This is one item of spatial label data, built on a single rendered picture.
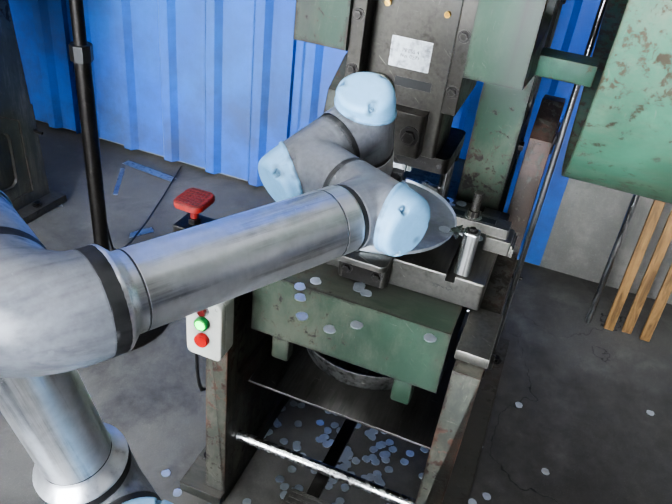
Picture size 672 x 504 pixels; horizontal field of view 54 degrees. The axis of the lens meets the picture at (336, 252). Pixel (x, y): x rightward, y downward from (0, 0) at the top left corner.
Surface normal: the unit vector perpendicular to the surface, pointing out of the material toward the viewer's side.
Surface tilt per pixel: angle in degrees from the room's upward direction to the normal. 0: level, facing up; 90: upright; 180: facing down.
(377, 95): 25
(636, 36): 103
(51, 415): 92
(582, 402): 0
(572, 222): 90
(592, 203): 90
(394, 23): 90
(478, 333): 0
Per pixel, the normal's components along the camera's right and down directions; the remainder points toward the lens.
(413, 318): 0.11, -0.83
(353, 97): -0.04, -0.55
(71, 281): 0.35, -0.52
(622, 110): -0.37, 0.82
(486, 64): -0.36, 0.48
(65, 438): 0.62, 0.50
